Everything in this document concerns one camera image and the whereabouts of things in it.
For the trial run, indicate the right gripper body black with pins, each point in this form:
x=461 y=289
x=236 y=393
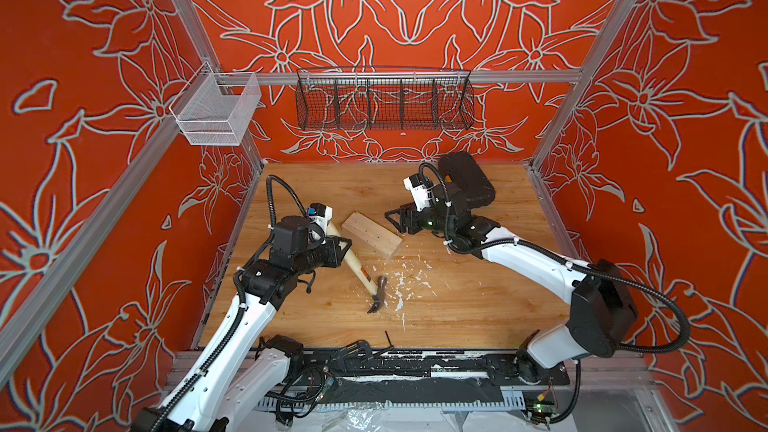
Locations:
x=409 y=217

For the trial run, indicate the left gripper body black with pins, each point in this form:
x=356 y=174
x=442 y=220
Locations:
x=315 y=256

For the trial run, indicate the light wooden block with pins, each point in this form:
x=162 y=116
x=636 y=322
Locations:
x=372 y=234

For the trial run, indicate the wooden handle claw hammer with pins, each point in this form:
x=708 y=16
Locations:
x=375 y=287

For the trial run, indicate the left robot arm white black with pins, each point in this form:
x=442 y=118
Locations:
x=213 y=395

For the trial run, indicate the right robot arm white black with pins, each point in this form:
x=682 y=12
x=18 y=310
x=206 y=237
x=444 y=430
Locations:
x=601 y=308

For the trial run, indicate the black plastic tool case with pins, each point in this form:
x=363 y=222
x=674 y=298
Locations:
x=461 y=172

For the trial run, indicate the white mesh basket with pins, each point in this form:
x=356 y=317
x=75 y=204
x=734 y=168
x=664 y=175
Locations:
x=213 y=109

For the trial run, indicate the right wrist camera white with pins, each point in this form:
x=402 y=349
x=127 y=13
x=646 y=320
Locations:
x=420 y=189

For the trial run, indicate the black wire basket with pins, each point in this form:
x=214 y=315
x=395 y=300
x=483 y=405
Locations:
x=383 y=98

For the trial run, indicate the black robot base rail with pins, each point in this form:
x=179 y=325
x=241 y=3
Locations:
x=361 y=362

